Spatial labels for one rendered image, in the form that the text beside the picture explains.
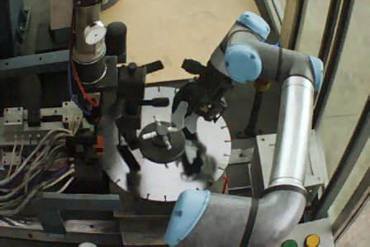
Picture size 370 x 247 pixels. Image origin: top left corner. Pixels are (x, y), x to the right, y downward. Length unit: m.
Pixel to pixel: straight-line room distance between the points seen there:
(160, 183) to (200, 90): 0.24
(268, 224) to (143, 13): 1.23
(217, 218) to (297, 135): 0.24
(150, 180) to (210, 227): 0.51
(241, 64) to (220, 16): 0.88
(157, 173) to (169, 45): 0.60
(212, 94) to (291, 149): 0.34
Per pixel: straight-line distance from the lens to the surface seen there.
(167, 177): 1.53
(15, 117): 1.72
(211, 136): 1.59
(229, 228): 1.04
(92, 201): 1.45
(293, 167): 1.13
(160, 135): 1.52
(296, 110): 1.21
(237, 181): 1.76
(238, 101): 1.92
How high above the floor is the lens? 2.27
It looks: 54 degrees down
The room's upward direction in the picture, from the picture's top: 6 degrees clockwise
